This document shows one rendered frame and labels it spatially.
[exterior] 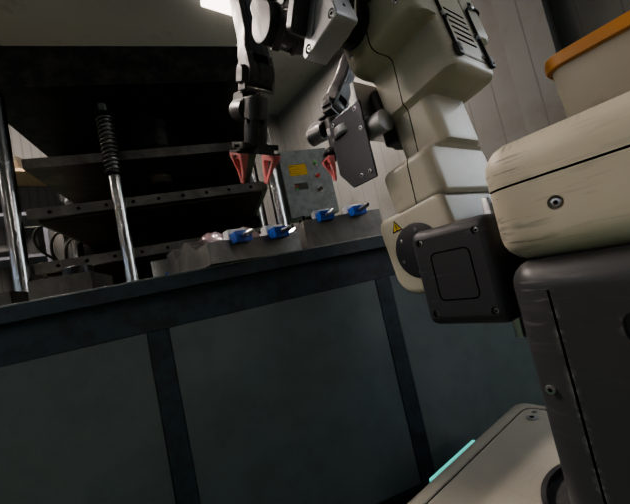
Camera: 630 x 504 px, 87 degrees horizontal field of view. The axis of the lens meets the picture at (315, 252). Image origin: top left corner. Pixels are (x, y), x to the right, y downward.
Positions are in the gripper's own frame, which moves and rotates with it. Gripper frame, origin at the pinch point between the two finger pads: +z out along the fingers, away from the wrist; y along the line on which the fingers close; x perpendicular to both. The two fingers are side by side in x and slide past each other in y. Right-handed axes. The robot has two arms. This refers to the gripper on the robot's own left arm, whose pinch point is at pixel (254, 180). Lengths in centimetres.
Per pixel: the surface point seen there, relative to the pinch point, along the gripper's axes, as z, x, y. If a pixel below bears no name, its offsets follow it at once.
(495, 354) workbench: 51, 43, -67
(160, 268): 51, -83, 5
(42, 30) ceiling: -98, -368, 31
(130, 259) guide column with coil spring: 46, -87, 17
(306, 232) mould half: 14.9, 2.3, -16.3
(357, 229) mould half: 13.9, 8.0, -31.7
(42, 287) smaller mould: 32, -30, 47
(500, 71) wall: -86, -78, -273
